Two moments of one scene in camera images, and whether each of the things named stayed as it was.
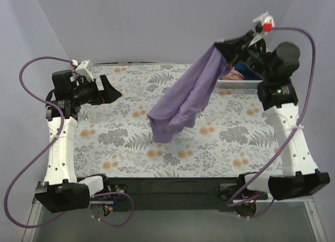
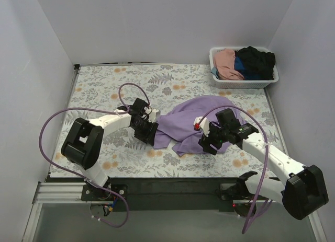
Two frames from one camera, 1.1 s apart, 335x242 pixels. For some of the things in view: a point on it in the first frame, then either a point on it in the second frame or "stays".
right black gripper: [244, 45] → [209, 143]
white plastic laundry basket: [237, 84] stays
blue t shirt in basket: [248, 73] stays
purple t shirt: [178, 110] → [176, 128]
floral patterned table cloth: [232, 135] stays
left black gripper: [101, 89] → [146, 132]
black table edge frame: [177, 193] stays
